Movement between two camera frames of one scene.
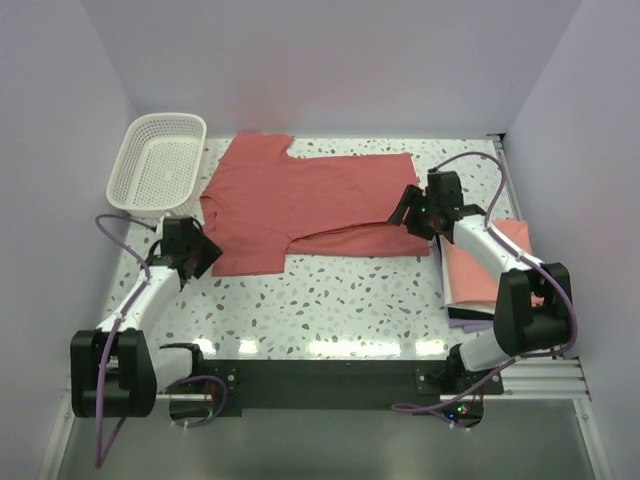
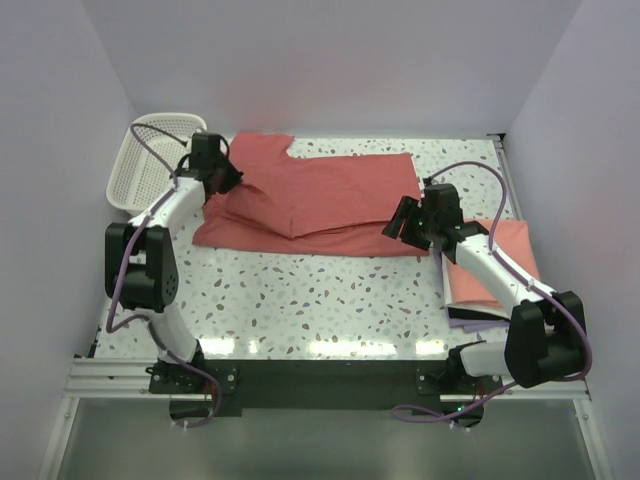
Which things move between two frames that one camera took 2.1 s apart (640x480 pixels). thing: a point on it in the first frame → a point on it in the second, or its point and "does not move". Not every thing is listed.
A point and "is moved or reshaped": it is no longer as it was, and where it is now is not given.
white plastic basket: x=157 y=166 does not move
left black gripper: x=201 y=255 → x=226 y=173
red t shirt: x=262 y=205 is moved or reshaped
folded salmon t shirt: x=473 y=279 does not move
